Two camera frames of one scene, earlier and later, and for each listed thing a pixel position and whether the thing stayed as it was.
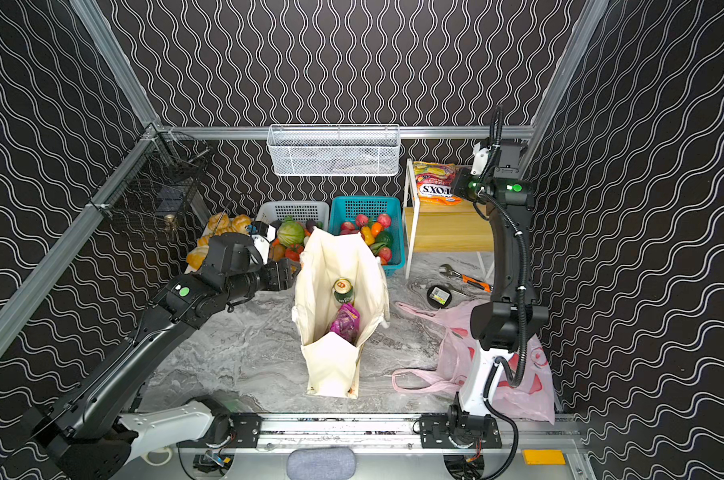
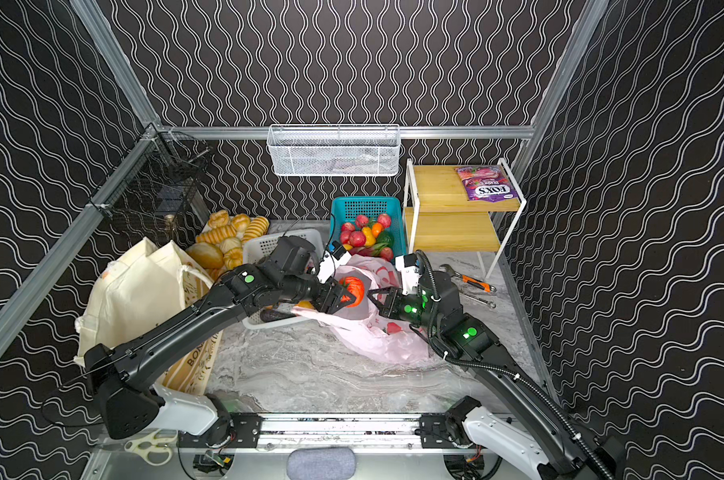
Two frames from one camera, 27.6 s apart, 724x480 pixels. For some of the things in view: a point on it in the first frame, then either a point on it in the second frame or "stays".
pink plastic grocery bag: x=459 y=352 → x=362 y=319
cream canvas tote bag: x=331 y=362 → x=146 y=286
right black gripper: x=464 y=182 → x=395 y=302
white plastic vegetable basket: x=319 y=212 → x=255 y=247
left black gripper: x=286 y=274 → x=328 y=291
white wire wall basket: x=333 y=150 stays
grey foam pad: x=322 y=463 stays
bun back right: x=240 y=222 stays
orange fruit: x=376 y=229 stays
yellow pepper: x=367 y=235 stays
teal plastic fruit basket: x=346 y=209 stays
